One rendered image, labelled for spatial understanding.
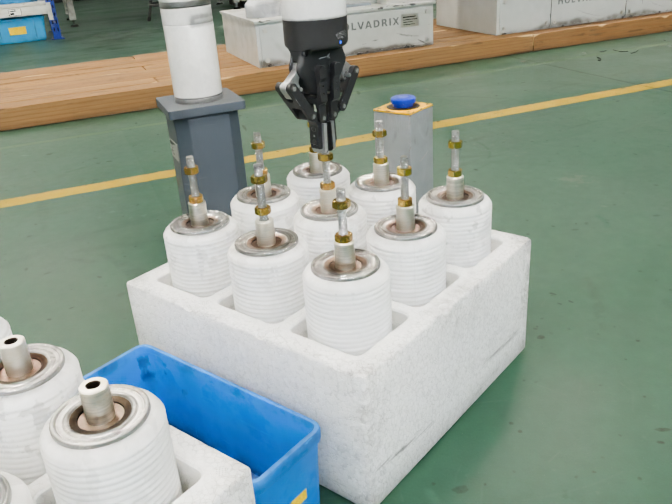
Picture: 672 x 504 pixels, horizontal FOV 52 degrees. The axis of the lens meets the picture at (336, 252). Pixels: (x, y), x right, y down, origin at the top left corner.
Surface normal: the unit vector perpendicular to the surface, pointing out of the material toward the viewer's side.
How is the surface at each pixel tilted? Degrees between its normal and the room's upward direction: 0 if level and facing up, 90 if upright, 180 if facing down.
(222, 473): 0
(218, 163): 90
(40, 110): 90
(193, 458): 0
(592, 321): 0
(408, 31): 90
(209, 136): 90
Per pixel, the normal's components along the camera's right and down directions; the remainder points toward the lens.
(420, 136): 0.78, 0.22
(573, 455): -0.07, -0.91
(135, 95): 0.38, 0.37
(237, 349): -0.62, 0.37
